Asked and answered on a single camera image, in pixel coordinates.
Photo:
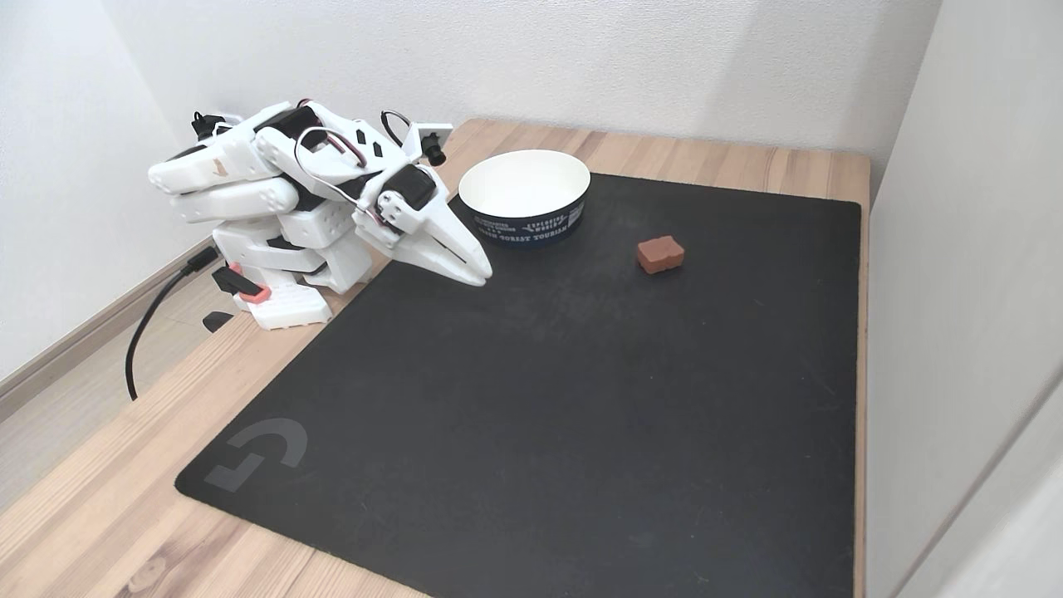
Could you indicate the brown brick toy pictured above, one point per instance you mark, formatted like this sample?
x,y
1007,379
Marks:
x,y
660,255

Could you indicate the white paper bowl navy band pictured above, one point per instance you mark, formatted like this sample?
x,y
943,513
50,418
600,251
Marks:
x,y
523,228

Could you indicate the black orange table clamp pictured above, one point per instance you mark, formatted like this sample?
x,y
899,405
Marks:
x,y
245,286

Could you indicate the black mouse mat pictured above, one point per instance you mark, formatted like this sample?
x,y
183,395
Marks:
x,y
540,415

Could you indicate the black power adapter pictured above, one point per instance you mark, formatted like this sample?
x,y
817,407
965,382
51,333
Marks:
x,y
202,126

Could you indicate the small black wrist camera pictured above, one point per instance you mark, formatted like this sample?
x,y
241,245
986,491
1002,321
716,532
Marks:
x,y
433,149

